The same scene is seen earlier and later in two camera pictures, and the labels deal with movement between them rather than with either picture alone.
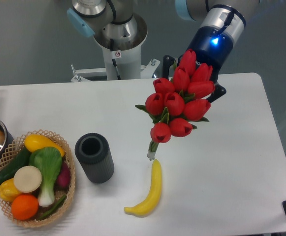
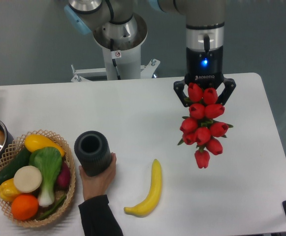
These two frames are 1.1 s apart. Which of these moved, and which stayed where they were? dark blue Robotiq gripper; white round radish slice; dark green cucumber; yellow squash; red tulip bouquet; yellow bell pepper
Moved: red tulip bouquet; dark blue Robotiq gripper
Stayed: white round radish slice; yellow squash; yellow bell pepper; dark green cucumber
